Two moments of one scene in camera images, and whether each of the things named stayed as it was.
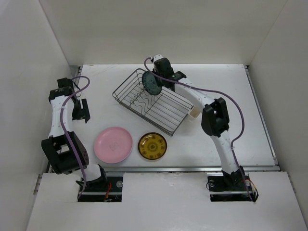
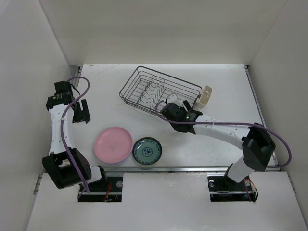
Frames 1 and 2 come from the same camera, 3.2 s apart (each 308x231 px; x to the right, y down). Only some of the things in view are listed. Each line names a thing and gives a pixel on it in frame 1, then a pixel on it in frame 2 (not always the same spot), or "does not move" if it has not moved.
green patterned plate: x=151 y=83 → x=147 y=150
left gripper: x=79 y=115 does not move
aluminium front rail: x=185 y=169 does not move
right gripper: x=155 y=70 → x=181 y=108
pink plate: x=113 y=145 does not move
